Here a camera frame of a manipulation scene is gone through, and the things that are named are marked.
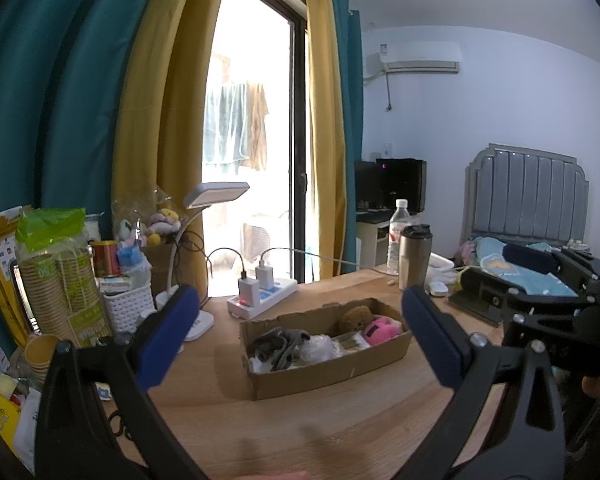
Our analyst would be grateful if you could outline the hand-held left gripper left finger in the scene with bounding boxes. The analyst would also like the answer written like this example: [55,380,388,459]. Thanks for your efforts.
[32,284,216,480]

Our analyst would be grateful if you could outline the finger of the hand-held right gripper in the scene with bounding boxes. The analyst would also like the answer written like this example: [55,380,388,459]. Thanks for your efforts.
[550,249,600,286]
[460,266,582,312]

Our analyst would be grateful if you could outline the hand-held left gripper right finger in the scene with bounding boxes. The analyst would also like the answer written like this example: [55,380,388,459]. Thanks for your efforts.
[390,285,566,480]

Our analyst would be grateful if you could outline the pink plush toy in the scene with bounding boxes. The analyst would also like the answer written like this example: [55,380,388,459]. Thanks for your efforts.
[362,316,403,347]

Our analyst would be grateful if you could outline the brown plush bear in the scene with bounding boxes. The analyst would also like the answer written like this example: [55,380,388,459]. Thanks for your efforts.
[337,305,373,333]

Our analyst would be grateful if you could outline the clear bag of cotton swabs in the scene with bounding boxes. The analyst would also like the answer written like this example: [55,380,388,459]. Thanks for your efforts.
[300,334,373,363]

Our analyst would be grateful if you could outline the brown cardboard box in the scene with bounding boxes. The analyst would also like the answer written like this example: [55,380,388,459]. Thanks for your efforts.
[238,297,415,402]

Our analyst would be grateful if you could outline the grey socks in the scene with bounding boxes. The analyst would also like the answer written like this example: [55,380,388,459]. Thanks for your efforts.
[248,327,312,373]

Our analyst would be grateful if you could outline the light blue blanket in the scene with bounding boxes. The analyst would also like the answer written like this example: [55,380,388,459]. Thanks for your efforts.
[472,236,586,297]

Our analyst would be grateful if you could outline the white plastic basket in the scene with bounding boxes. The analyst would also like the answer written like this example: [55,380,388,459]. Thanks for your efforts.
[102,280,156,336]

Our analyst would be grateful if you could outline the dark blue bag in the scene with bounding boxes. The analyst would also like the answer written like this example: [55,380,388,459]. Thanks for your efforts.
[500,244,556,273]

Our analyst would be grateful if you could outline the steel tumbler with black lid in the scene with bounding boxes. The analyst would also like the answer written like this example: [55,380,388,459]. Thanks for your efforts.
[397,224,433,291]

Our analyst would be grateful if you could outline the blue fabric item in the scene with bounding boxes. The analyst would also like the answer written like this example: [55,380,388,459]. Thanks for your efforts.
[117,245,146,271]

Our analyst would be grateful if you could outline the white folded cloth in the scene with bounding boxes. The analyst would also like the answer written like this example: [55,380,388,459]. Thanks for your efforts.
[248,357,301,375]

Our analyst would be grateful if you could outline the clear plastic water bottle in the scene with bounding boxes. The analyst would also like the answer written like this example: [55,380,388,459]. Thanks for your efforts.
[386,199,413,276]

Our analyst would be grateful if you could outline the black scissors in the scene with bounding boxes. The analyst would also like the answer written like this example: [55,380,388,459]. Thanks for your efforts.
[107,405,131,438]

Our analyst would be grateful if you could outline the red can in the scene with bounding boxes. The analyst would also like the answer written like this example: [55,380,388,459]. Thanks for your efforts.
[90,239,122,277]

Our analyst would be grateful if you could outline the white side desk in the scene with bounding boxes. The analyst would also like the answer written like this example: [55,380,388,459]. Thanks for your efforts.
[355,210,396,278]

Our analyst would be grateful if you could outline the white power strip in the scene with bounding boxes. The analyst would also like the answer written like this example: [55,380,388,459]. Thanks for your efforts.
[226,277,299,320]

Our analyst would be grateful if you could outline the wrapped bundle of small plush toys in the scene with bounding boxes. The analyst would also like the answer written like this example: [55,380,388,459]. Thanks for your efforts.
[111,187,183,247]

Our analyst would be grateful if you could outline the green pack of paper cups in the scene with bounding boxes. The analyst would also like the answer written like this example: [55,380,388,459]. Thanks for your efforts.
[15,207,113,348]

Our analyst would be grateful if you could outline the outdoor air conditioner unit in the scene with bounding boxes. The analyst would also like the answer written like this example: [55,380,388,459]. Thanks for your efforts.
[242,212,291,261]

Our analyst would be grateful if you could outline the stack of brown paper cups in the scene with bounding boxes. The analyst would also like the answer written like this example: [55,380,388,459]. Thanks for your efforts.
[24,334,61,386]

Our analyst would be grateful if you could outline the black computer tower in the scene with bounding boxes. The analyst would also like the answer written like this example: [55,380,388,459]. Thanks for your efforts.
[377,158,427,213]

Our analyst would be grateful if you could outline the white desk lamp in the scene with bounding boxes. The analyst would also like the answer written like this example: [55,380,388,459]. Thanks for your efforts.
[155,182,251,343]

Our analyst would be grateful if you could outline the black monitor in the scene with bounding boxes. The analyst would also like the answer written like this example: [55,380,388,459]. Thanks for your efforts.
[355,160,381,213]

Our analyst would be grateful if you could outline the white wipes pack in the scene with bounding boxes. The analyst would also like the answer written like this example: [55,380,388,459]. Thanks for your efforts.
[12,387,43,471]

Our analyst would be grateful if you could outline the yellow orange packet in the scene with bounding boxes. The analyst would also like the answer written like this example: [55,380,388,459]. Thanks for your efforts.
[0,205,33,336]

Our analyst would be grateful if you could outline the yellow tissue pack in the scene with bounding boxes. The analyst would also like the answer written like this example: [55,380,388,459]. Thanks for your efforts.
[0,382,23,453]

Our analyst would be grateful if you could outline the narrow teal curtain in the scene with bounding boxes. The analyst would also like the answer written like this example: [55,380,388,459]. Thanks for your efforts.
[327,0,363,276]

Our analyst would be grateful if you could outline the narrow yellow curtain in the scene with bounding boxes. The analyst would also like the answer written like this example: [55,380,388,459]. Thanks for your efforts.
[300,0,348,281]

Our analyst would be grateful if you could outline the hanging teal towel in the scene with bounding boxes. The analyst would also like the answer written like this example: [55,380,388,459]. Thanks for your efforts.
[202,82,251,166]

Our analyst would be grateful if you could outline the wide yellow curtain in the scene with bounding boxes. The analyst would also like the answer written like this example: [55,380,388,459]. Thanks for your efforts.
[112,0,233,281]

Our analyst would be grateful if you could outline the hanging orange shirt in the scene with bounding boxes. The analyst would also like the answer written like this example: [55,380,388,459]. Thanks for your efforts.
[247,80,271,171]

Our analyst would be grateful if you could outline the white air conditioner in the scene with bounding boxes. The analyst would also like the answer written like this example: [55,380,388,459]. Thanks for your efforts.
[380,41,462,73]

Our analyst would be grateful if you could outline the wide teal curtain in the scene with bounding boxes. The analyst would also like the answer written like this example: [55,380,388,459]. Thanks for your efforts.
[0,0,168,356]

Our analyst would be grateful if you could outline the white charger with black cable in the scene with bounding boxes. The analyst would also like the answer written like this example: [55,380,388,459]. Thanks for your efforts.
[237,275,262,308]

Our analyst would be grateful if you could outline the black door frame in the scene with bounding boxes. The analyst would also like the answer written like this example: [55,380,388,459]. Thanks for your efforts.
[230,0,311,281]

